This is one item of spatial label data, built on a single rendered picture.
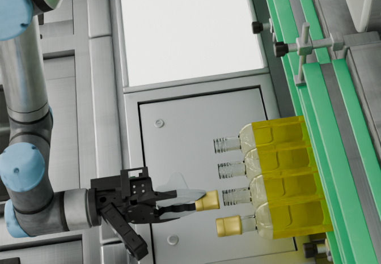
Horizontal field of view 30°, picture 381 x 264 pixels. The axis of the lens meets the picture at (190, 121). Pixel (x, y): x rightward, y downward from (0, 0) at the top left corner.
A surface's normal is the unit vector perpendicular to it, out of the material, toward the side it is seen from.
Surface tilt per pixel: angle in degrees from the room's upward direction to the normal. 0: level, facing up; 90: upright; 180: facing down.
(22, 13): 82
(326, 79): 90
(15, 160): 90
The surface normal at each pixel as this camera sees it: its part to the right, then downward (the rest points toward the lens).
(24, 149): -0.10, -0.73
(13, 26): -0.04, 0.70
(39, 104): 0.78, 0.44
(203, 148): -0.07, -0.56
